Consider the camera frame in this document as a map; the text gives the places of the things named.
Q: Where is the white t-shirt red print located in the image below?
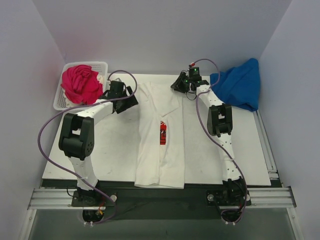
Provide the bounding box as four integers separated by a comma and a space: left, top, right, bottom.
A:
134, 82, 186, 189

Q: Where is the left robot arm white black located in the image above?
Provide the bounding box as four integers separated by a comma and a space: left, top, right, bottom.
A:
58, 79, 139, 206

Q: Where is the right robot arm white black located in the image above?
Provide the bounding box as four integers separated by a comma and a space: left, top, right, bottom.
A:
171, 63, 248, 204

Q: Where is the red pink t-shirt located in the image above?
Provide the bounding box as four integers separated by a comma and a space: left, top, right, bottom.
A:
60, 64, 104, 105

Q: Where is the blue t-shirt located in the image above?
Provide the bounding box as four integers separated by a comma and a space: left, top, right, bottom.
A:
210, 58, 261, 112

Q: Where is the white plastic laundry basket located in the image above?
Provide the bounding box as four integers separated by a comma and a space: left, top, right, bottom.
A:
53, 61, 108, 111

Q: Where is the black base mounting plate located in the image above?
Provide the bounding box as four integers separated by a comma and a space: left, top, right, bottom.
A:
41, 178, 251, 221

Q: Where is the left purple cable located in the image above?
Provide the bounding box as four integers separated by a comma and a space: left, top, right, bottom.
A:
37, 69, 138, 225

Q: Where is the purple cable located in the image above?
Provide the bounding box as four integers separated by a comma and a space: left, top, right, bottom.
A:
189, 58, 249, 225
37, 69, 138, 225

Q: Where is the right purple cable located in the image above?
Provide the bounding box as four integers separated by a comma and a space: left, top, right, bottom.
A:
189, 58, 249, 225

